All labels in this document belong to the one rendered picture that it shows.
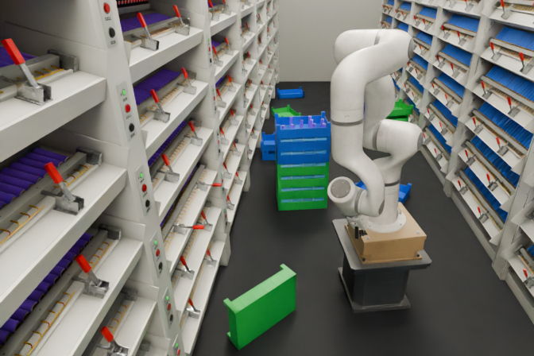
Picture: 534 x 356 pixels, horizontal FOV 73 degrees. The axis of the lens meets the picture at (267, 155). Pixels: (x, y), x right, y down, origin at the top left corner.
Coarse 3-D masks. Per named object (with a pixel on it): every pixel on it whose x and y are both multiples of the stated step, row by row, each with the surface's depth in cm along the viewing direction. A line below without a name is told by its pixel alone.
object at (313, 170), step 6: (276, 156) 222; (276, 162) 221; (282, 168) 208; (288, 168) 208; (294, 168) 208; (300, 168) 208; (306, 168) 209; (312, 168) 209; (318, 168) 209; (324, 168) 209; (282, 174) 210; (288, 174) 210; (294, 174) 210; (300, 174) 210; (306, 174) 210; (312, 174) 210; (318, 174) 211
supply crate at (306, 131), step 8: (280, 120) 216; (288, 120) 216; (296, 120) 216; (304, 120) 216; (320, 120) 217; (280, 128) 197; (288, 128) 212; (296, 128) 212; (304, 128) 198; (312, 128) 198; (320, 128) 198; (328, 128) 198; (280, 136) 199; (288, 136) 199; (296, 136) 199; (304, 136) 200; (312, 136) 200; (320, 136) 200; (328, 136) 200
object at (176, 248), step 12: (204, 168) 153; (216, 168) 155; (204, 180) 146; (180, 192) 135; (204, 192) 139; (192, 204) 131; (180, 216) 124; (192, 216) 125; (168, 240) 112; (180, 240) 114; (168, 252) 108; (180, 252) 112; (168, 264) 100
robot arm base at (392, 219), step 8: (392, 192) 135; (392, 200) 136; (384, 208) 137; (392, 208) 138; (400, 208) 144; (384, 216) 139; (392, 216) 140; (400, 216) 145; (368, 224) 142; (376, 224) 142; (384, 224) 141; (392, 224) 141; (400, 224) 141; (384, 232) 138
